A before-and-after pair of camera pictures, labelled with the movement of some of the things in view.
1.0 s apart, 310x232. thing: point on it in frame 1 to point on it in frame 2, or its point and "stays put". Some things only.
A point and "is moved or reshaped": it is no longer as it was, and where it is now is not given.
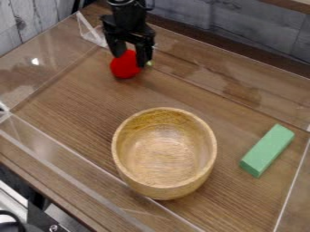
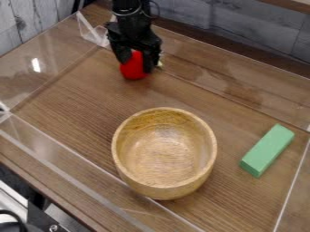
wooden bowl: (163, 149) stays put
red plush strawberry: (123, 65) is moved or reshaped
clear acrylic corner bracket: (91, 33) stays put
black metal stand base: (39, 220) stays put
